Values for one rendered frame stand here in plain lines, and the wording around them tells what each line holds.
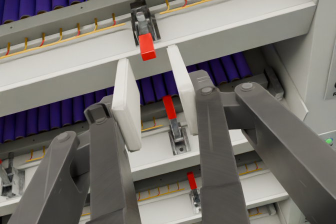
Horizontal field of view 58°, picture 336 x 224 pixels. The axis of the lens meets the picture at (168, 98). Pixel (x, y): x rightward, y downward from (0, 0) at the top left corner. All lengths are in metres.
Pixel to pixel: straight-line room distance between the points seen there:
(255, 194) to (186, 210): 0.14
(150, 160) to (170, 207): 0.20
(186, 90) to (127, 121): 0.03
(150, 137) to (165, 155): 0.04
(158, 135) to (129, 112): 0.33
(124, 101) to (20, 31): 0.24
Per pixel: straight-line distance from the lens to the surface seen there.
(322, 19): 0.38
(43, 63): 0.36
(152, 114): 0.48
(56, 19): 0.36
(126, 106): 0.16
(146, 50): 0.26
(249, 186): 0.65
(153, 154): 0.47
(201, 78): 0.17
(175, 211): 0.64
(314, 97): 0.45
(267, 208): 0.84
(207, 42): 0.34
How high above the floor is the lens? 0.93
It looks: 43 degrees down
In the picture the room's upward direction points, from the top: 17 degrees counter-clockwise
